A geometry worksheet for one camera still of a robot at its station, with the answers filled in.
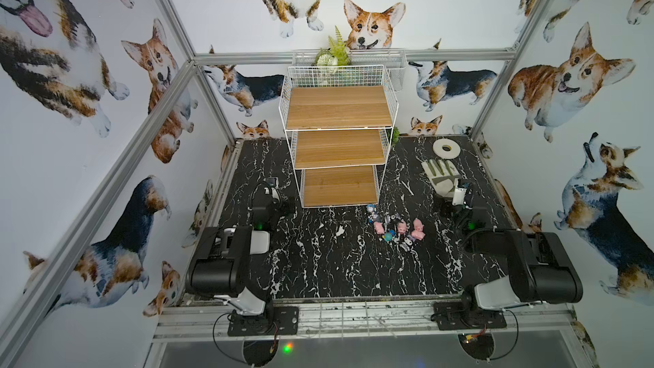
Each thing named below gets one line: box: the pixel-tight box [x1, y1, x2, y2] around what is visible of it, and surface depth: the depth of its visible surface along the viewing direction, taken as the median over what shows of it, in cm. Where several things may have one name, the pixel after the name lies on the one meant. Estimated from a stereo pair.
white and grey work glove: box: [420, 158, 461, 198], surface depth 111 cm
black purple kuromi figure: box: [399, 235, 415, 253], surface depth 88 cm
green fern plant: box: [314, 25, 352, 69], surface depth 83 cm
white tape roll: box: [432, 138, 461, 160], surface depth 120 cm
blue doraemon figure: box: [366, 203, 377, 225], surface depth 97 cm
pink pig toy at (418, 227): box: [410, 218, 426, 238], surface depth 92 cm
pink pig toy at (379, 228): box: [373, 221, 385, 236], surface depth 93 cm
